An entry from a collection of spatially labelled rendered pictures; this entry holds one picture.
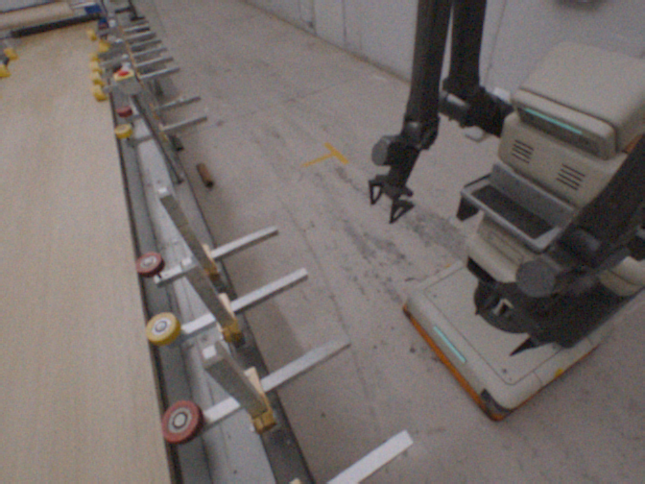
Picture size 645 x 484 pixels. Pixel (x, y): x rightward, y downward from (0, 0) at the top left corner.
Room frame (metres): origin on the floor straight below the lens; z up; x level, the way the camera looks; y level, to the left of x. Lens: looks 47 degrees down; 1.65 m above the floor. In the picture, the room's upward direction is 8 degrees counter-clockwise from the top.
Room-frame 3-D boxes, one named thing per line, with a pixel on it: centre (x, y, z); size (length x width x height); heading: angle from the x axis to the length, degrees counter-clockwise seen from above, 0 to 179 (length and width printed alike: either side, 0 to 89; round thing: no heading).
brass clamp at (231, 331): (0.48, 0.31, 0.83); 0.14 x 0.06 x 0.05; 22
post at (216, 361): (0.23, 0.20, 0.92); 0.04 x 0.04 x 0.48; 22
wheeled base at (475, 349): (0.67, -0.78, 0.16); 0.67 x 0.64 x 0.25; 112
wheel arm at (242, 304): (0.52, 0.27, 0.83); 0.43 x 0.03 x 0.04; 112
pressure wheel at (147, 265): (0.68, 0.54, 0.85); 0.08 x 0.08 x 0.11
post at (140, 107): (1.38, 0.67, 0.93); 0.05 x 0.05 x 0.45; 22
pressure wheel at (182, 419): (0.21, 0.36, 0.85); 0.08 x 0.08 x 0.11
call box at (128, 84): (1.38, 0.67, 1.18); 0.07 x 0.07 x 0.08; 22
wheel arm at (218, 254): (0.75, 0.36, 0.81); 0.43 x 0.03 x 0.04; 112
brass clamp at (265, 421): (0.25, 0.21, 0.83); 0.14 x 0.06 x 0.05; 22
